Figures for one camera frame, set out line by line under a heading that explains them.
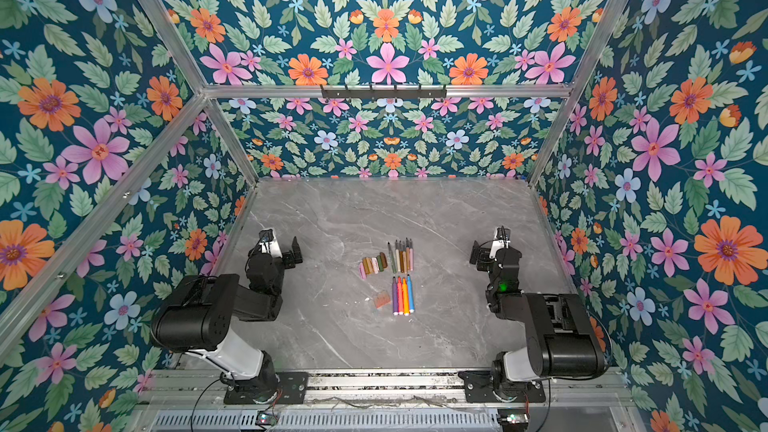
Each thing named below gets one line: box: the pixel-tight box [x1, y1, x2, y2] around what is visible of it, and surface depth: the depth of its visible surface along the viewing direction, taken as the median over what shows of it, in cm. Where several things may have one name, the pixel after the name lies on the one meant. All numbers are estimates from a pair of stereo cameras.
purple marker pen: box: [392, 276, 399, 315], surface depth 90 cm
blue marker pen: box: [407, 274, 415, 313], surface depth 90 cm
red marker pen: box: [397, 276, 403, 315], surface depth 90 cm
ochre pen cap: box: [362, 257, 374, 275], surface depth 97 cm
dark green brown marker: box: [387, 242, 398, 274], surface depth 98 cm
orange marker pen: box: [403, 278, 409, 317], surface depth 90 cm
